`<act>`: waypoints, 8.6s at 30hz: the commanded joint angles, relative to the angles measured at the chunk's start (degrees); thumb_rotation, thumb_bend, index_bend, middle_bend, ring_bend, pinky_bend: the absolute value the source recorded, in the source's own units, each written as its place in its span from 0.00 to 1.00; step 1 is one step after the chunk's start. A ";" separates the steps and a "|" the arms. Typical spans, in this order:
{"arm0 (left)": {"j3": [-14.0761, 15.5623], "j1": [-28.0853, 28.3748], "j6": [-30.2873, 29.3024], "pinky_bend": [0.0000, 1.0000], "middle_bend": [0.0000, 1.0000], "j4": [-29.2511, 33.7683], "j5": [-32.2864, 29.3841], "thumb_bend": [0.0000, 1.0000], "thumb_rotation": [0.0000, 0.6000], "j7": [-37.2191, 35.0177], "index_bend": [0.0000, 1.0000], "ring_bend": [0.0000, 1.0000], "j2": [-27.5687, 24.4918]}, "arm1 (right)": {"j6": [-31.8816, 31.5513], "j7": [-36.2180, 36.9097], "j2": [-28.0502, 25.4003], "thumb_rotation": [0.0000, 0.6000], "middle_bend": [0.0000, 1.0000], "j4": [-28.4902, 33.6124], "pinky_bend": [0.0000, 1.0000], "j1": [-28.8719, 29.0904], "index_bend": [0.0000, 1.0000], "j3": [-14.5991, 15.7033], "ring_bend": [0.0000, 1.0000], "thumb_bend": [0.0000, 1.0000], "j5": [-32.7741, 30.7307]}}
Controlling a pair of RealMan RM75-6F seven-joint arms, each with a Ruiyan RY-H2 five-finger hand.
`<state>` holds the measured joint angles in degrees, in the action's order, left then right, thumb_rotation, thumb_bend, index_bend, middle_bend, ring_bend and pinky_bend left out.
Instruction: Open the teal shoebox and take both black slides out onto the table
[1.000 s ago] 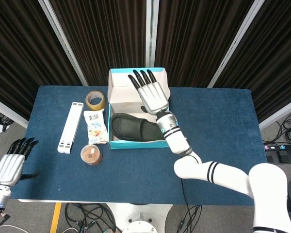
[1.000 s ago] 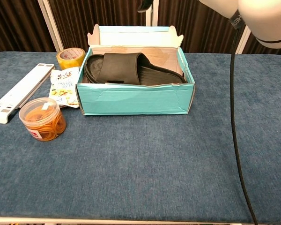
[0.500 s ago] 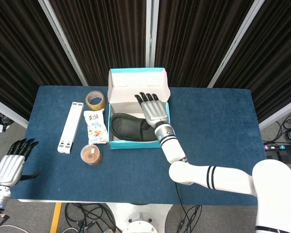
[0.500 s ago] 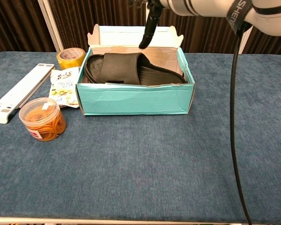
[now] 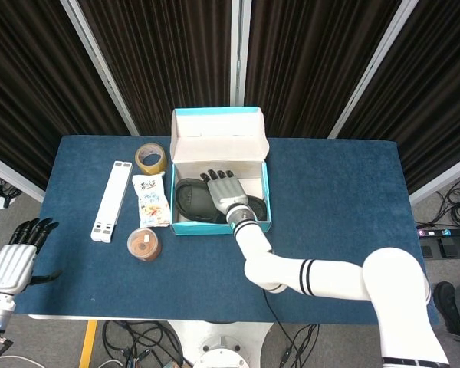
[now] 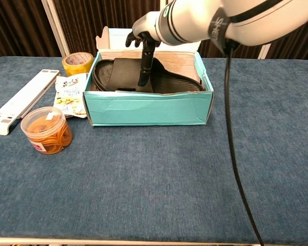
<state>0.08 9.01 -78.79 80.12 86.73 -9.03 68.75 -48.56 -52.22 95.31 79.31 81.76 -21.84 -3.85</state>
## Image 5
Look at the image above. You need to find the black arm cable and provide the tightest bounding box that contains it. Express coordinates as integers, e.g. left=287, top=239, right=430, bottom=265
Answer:
left=261, top=289, right=296, bottom=368

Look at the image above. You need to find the white snack bag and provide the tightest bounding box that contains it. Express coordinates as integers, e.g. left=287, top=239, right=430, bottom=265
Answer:
left=132, top=171, right=173, bottom=229

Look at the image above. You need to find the yellow floor tape strip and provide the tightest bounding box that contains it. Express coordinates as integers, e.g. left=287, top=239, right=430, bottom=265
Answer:
left=78, top=320, right=99, bottom=368

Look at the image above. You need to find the dark pleated partition panel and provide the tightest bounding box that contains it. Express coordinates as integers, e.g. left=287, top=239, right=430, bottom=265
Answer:
left=61, top=0, right=242, bottom=137
left=329, top=0, right=460, bottom=205
left=237, top=0, right=403, bottom=139
left=0, top=0, right=139, bottom=202

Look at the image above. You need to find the white folding stand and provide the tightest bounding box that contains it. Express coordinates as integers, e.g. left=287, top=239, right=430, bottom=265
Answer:
left=90, top=160, right=133, bottom=243

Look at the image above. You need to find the black slipper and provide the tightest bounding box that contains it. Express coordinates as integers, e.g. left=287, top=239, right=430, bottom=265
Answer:
left=178, top=209, right=228, bottom=225
left=175, top=178, right=271, bottom=222

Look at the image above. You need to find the black shoe of person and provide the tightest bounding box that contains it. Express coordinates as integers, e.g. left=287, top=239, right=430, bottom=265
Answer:
left=432, top=281, right=460, bottom=338

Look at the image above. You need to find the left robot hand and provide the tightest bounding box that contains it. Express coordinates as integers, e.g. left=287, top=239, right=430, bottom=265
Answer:
left=0, top=217, right=62, bottom=296

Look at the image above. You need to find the black floor cable bundle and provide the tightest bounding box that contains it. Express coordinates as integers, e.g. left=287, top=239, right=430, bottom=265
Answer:
left=413, top=178, right=460, bottom=231
left=101, top=320, right=185, bottom=368
left=0, top=168, right=24, bottom=211

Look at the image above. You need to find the light blue cardboard shoe box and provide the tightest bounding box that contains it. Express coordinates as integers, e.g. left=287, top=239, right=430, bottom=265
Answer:
left=169, top=106, right=273, bottom=237

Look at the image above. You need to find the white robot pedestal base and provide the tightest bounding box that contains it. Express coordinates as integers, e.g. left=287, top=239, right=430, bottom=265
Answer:
left=172, top=320, right=275, bottom=368

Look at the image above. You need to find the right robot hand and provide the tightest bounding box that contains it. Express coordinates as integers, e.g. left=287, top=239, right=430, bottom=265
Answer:
left=200, top=168, right=251, bottom=211

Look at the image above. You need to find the yellow packing tape roll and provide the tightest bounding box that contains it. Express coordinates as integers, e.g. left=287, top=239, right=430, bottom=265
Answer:
left=134, top=143, right=168, bottom=176

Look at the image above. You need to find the blue table cloth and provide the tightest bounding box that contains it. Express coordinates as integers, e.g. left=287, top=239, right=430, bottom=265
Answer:
left=14, top=133, right=438, bottom=321

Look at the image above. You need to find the clear jar of rubber bands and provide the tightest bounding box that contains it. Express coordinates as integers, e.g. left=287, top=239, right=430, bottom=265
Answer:
left=126, top=228, right=163, bottom=261

